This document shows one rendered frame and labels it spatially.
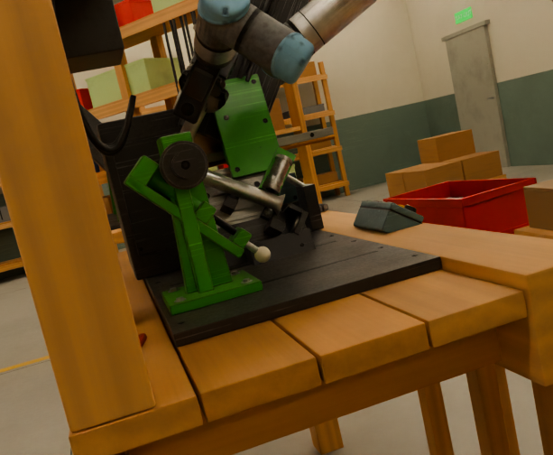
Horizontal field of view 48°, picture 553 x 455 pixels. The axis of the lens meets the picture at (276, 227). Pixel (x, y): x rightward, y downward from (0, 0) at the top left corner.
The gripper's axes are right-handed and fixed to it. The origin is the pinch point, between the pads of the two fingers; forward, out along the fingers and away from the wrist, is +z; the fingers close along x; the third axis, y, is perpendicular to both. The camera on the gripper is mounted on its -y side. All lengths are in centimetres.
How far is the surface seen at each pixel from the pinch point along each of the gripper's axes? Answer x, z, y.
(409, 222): -47.9, -3.4, -4.3
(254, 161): -14.7, 3.4, -3.9
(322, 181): -128, 819, 371
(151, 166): -0.6, -23.3, -23.9
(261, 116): -11.8, 2.5, 5.7
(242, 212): -16.9, 6.3, -14.2
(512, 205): -71, 3, 14
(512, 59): -278, 584, 560
